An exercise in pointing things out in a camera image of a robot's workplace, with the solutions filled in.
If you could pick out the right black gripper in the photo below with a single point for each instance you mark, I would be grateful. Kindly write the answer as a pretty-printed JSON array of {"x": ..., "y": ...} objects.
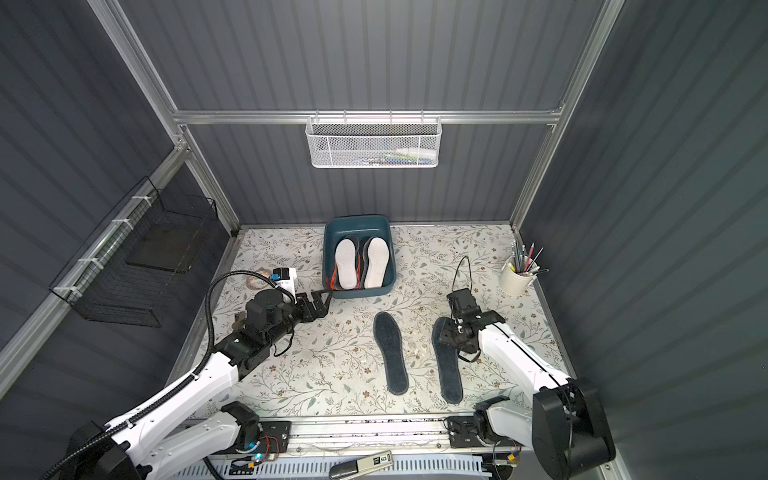
[{"x": 455, "y": 336}]

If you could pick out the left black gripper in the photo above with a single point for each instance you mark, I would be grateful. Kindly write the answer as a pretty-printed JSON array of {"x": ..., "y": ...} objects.
[{"x": 308, "y": 306}]

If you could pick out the dark grey fleece insole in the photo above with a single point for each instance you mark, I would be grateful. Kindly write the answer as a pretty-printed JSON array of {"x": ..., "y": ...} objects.
[
  {"x": 449, "y": 375},
  {"x": 363, "y": 261},
  {"x": 388, "y": 338}
]

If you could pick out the white insole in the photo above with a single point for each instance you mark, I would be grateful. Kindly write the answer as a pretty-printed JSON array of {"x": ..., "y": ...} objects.
[
  {"x": 376, "y": 256},
  {"x": 346, "y": 265}
]

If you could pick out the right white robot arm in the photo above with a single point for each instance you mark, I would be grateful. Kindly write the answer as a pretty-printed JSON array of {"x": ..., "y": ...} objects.
[{"x": 566, "y": 425}]

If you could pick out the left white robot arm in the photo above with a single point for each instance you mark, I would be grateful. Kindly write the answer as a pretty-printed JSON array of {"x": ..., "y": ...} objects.
[{"x": 147, "y": 443}]

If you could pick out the teal plastic storage box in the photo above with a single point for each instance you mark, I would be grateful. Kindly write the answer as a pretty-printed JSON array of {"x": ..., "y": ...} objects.
[{"x": 357, "y": 228}]

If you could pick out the patterned tape roll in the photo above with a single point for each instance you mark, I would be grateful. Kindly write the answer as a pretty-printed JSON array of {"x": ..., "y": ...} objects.
[{"x": 257, "y": 282}]

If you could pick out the white pen cup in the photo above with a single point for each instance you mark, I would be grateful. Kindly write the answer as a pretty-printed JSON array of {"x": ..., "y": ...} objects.
[{"x": 520, "y": 270}]

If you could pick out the grey handheld device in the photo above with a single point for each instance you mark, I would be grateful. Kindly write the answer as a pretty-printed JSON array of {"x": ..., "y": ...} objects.
[{"x": 362, "y": 466}]

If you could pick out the white tube in basket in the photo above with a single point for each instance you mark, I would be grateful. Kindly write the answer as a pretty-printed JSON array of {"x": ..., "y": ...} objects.
[{"x": 421, "y": 154}]

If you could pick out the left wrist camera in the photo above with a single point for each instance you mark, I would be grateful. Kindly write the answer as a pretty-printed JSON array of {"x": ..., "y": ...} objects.
[{"x": 285, "y": 278}]

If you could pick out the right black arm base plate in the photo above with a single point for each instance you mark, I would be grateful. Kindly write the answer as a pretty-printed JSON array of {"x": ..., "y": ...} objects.
[{"x": 474, "y": 431}]

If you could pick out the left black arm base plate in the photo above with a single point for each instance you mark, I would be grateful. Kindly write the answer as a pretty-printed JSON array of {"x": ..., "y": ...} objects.
[{"x": 266, "y": 437}]

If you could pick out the white wire mesh basket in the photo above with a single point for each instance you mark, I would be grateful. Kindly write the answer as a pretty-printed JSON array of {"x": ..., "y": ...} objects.
[{"x": 345, "y": 144}]

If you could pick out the black wire mesh basket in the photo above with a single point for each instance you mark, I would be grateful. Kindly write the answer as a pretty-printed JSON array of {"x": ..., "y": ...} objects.
[{"x": 133, "y": 272}]

